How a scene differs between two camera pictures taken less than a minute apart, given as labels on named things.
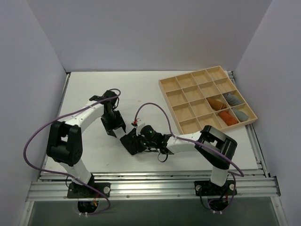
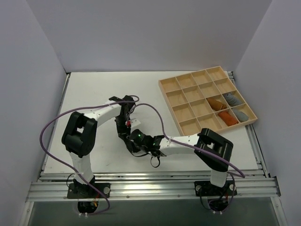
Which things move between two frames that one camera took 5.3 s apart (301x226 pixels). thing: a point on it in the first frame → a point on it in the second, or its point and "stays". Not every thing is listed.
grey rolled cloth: (241, 116) stays
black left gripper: (113, 123) → (121, 130)
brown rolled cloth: (216, 104) stays
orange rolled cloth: (229, 119) stays
